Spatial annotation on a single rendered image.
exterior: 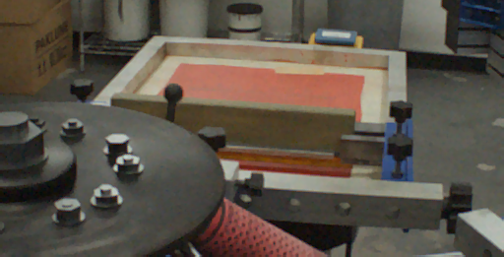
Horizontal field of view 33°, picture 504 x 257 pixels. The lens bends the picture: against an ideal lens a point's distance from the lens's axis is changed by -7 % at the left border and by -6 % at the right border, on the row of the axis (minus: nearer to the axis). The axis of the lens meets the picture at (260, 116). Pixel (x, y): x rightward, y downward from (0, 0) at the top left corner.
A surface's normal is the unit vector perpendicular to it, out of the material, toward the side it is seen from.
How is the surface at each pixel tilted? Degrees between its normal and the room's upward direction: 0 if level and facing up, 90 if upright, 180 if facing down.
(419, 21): 90
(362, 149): 90
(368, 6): 93
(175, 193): 0
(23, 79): 90
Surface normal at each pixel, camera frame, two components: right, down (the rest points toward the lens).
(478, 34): 0.15, 0.36
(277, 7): -0.15, 0.35
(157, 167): 0.02, -0.93
